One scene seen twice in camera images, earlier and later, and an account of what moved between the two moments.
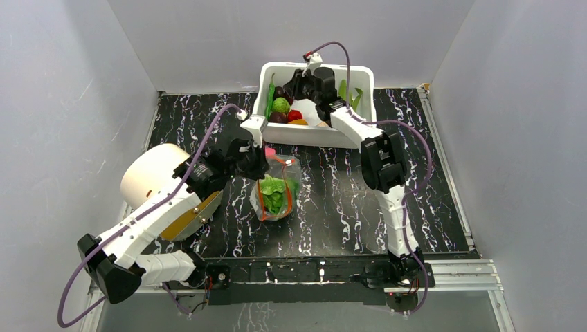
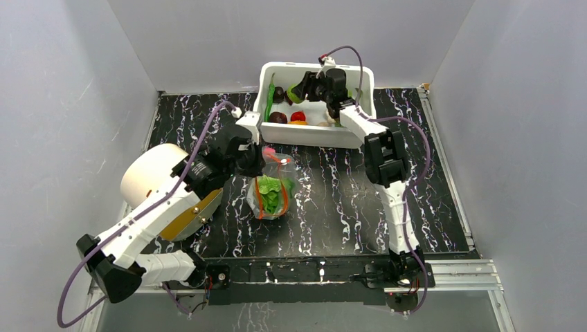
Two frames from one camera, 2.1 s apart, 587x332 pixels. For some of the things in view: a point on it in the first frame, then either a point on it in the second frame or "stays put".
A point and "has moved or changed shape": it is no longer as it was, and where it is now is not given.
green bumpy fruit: (280, 104) has moved or changed shape
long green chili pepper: (271, 91) stays put
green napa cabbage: (277, 193) stays put
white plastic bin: (317, 134) stays put
